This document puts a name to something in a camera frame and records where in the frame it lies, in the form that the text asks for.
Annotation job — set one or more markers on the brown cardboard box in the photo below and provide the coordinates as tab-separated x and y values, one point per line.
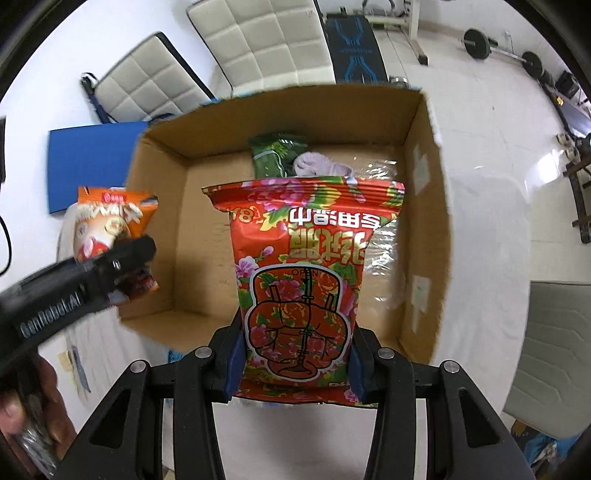
198	221

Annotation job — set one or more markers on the clear plastic bag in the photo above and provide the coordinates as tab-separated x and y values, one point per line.
381	249

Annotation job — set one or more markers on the red floral snack packet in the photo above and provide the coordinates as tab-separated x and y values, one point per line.
300	258

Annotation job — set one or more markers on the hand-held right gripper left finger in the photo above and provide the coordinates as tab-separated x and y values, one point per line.
234	369

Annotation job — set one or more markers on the blue foam mat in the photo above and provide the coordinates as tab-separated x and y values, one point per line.
87	161

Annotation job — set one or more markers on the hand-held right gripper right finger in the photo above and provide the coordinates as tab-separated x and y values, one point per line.
359	376

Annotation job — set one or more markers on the grey seat cushion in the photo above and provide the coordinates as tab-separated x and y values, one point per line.
554	360

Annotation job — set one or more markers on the pale purple packet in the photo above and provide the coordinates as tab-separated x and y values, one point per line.
318	165

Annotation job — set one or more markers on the orange snack packet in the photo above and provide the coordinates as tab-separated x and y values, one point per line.
108	217

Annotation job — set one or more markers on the green snack packet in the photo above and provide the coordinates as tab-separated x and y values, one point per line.
272	154

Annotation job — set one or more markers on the black barbell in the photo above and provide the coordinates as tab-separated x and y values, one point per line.
501	50

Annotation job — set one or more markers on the black blue weight bench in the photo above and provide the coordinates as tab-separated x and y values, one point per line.
353	50

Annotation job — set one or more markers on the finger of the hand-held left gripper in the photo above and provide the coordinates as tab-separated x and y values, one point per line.
124	258

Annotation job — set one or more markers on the white quilted cushion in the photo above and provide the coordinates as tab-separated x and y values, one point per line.
147	83
263	41

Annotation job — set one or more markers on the person's left hand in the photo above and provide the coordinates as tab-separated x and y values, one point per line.
51	406

